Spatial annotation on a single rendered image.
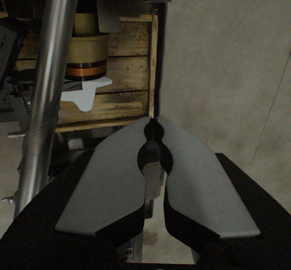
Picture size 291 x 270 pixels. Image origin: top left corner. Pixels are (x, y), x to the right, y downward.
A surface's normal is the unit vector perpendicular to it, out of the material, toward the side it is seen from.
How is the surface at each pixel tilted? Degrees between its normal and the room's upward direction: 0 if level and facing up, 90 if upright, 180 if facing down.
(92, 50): 25
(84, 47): 10
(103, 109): 0
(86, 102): 3
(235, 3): 0
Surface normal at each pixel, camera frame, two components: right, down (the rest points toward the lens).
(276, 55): 0.25, 0.51
